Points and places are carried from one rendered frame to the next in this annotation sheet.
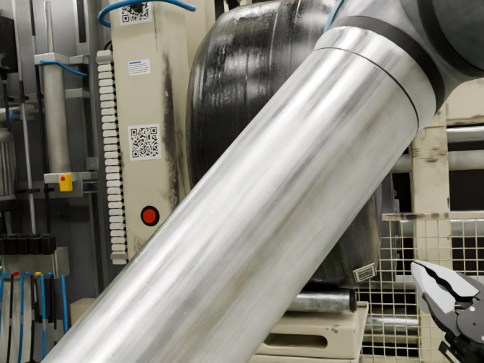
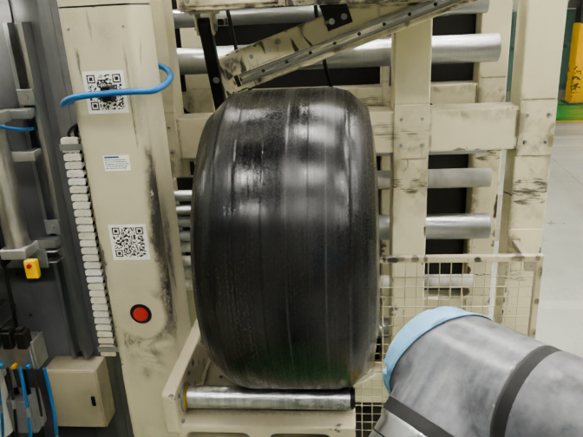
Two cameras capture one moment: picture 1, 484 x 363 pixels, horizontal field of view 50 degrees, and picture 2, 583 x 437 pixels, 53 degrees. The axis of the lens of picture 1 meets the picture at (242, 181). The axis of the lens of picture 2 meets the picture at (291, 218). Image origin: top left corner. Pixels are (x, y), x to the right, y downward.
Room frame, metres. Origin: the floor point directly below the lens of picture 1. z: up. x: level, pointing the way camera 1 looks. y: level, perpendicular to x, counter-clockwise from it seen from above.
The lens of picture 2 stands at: (0.03, 0.10, 1.64)
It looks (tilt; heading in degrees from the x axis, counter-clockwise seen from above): 20 degrees down; 349
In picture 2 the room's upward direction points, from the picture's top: 3 degrees counter-clockwise
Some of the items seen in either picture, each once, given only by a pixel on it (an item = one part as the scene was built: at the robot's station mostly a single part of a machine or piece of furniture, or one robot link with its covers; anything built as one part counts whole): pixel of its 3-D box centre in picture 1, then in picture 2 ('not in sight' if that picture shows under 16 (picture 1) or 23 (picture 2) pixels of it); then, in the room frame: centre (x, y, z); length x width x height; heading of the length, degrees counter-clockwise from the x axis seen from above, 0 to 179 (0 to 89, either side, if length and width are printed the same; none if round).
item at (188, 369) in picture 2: not in sight; (195, 357); (1.18, 0.10, 0.90); 0.40 x 0.03 x 0.10; 163
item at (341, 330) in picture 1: (263, 331); (267, 423); (1.00, -0.02, 0.84); 0.36 x 0.09 x 0.06; 73
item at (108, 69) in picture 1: (119, 158); (96, 250); (1.18, 0.28, 1.19); 0.05 x 0.04 x 0.48; 163
